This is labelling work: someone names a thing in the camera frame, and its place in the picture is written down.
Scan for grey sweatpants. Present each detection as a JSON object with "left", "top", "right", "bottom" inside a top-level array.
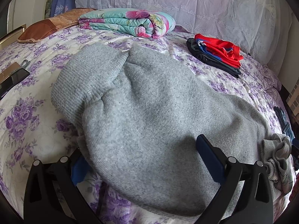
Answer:
[{"left": 51, "top": 43, "right": 288, "bottom": 219}]

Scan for purple floral bedspread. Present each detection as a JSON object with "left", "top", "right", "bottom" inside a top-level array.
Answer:
[{"left": 1, "top": 26, "right": 286, "bottom": 215}]

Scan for blue jeans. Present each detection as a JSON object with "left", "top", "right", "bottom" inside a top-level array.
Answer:
[{"left": 274, "top": 106, "right": 295, "bottom": 143}]

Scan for checkered beige curtain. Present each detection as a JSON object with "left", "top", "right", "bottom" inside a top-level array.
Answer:
[{"left": 286, "top": 81, "right": 299, "bottom": 118}]

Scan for black smartphone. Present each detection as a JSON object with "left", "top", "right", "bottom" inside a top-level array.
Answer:
[{"left": 0, "top": 68, "right": 30, "bottom": 100}]

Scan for red folded shorts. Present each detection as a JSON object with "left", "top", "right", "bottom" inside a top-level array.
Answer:
[{"left": 195, "top": 33, "right": 243, "bottom": 69}]

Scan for brown orange pillow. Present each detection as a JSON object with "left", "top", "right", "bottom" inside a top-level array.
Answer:
[{"left": 17, "top": 8, "right": 94, "bottom": 43}]

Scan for dark folded clothes stack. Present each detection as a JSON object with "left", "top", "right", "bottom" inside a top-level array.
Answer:
[{"left": 186, "top": 38, "right": 241, "bottom": 78}]

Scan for lavender lace headboard cover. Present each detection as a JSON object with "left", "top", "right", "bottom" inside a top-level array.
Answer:
[{"left": 75, "top": 0, "right": 292, "bottom": 74}]

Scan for floral folded quilt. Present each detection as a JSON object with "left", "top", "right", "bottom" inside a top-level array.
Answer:
[{"left": 78, "top": 8, "right": 176, "bottom": 39}]

